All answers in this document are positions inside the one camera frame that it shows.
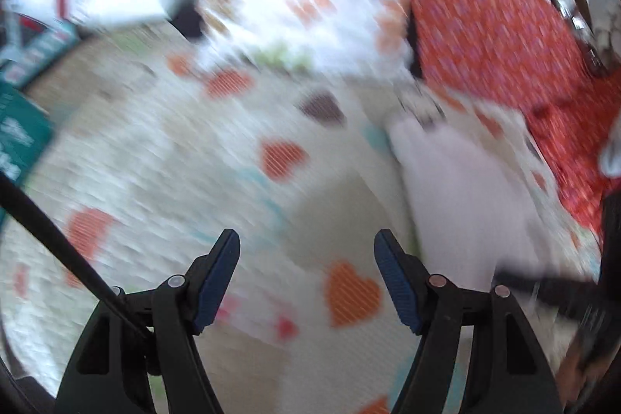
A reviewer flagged pink knitted sweater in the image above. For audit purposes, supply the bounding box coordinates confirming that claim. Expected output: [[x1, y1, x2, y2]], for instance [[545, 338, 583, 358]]
[[387, 111, 558, 291]]

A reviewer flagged person right hand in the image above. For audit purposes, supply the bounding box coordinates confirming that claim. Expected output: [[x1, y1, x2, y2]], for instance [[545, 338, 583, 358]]
[[556, 337, 614, 408]]

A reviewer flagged heart patchwork quilt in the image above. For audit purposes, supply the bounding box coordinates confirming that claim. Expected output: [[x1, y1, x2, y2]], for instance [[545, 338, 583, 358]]
[[24, 24, 600, 413]]

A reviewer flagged green cardboard box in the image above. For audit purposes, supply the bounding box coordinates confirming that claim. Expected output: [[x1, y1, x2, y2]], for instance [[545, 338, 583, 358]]
[[0, 81, 55, 221]]

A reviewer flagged red floral bedsheet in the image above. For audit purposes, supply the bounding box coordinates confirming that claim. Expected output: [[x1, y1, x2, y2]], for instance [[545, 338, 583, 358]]
[[411, 0, 620, 233]]

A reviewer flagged colourful dotted strip box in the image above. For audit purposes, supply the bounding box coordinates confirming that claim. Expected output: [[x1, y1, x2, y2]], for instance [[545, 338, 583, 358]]
[[1, 24, 80, 89]]

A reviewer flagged black cable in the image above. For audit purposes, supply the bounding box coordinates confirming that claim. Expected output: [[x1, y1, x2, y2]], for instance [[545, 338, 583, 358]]
[[0, 170, 157, 342]]

